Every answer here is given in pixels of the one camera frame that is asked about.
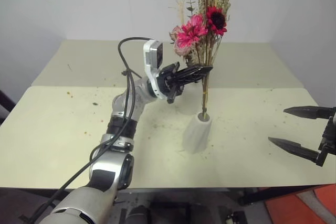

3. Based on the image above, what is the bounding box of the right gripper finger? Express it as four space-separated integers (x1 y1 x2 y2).
283 105 336 120
268 136 322 163

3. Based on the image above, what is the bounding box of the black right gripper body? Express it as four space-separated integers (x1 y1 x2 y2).
316 108 336 167

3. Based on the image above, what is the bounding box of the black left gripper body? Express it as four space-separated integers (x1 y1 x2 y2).
157 61 185 104

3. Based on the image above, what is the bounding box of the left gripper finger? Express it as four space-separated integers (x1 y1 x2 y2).
179 72 209 86
177 65 214 76

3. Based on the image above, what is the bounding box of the dried grass red sunflower bouquet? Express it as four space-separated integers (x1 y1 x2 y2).
195 0 240 120

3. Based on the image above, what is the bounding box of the pink flower bouquet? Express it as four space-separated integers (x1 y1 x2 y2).
167 0 209 68

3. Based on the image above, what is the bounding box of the orange object under table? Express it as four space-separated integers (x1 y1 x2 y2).
264 185 336 224

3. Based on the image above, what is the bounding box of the dark rounded shape under table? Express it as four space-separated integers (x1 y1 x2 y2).
125 202 151 224

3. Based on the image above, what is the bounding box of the dark object beside table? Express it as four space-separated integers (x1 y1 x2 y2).
0 89 17 125

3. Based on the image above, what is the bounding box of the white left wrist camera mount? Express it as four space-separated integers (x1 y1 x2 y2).
143 39 165 100

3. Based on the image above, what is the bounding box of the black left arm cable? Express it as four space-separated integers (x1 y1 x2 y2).
18 36 155 224

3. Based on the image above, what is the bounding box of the black table frame bar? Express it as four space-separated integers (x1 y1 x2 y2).
238 186 320 206

